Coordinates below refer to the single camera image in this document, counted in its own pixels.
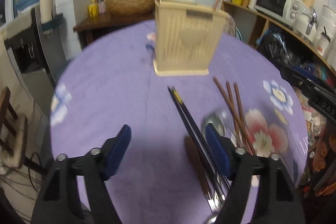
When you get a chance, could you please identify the steel spoon wooden handle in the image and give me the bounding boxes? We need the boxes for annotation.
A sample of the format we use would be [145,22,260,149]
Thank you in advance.
[184,136,223,223]

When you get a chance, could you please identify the black chopstick gold band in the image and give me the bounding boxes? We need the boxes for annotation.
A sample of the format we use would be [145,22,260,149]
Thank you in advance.
[167,86,230,190]

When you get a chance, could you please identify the small steel spoon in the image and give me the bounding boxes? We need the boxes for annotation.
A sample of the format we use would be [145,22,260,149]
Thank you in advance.
[201,113,226,138]

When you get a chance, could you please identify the person's right hand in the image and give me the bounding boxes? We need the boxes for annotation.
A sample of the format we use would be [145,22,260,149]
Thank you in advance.
[313,128,335,196]

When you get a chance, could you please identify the white tumbler black lid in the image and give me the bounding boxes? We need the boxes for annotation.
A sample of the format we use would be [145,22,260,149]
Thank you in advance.
[317,27,332,58]

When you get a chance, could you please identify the black plastic bag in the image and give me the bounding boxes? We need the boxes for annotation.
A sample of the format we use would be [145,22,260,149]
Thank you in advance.
[256,26,302,70]

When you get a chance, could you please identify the white electric kettle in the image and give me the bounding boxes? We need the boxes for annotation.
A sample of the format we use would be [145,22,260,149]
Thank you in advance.
[293,7,317,43]

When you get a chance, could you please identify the small dark wooden stool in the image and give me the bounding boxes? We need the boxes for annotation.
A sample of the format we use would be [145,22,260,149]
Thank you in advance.
[1,87,28,168]

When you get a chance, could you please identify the white microwave oven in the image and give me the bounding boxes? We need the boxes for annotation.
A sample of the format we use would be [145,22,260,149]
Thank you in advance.
[254,0,309,26]

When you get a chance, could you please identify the wooden side shelf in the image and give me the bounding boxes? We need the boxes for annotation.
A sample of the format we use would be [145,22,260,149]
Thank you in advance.
[221,0,336,75]

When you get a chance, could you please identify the floral cushioned chair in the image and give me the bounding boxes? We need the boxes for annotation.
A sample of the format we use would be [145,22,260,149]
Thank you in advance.
[224,15,243,41]

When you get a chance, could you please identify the purple floral tablecloth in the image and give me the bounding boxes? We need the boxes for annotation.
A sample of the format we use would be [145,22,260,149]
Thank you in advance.
[50,20,307,223]

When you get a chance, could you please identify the cream heart utensil holder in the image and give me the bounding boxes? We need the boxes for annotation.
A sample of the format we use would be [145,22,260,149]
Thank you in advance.
[153,1,229,77]

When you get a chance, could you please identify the grey water dispenser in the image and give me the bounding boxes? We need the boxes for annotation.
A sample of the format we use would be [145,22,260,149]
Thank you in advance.
[0,7,72,88]

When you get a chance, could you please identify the dark wooden sink counter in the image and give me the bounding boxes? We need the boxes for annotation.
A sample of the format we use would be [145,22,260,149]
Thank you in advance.
[73,12,154,49]

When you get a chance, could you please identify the yellow mug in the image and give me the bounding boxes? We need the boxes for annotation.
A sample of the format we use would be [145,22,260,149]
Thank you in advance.
[88,3,99,18]

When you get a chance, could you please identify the white paper cup tube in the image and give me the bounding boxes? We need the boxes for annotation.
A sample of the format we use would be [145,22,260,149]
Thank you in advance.
[39,0,53,24]

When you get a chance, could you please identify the woven basin sink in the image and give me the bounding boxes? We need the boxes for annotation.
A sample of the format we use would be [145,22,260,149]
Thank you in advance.
[106,0,155,16]

